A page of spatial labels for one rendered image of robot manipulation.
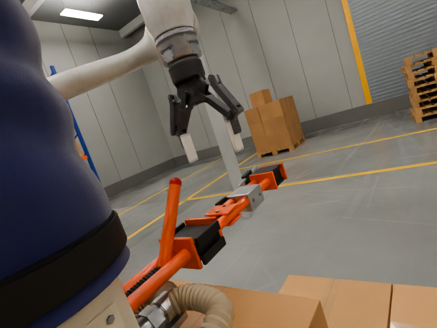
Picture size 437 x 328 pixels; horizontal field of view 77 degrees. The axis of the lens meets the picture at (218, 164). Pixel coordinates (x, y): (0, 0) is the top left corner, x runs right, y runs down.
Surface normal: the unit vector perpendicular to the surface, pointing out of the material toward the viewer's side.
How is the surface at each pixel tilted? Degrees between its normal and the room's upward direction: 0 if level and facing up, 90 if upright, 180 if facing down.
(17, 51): 108
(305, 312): 0
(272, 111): 90
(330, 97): 90
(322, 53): 90
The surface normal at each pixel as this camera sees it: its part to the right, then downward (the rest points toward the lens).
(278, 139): -0.51, 0.29
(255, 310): -0.32, -0.94
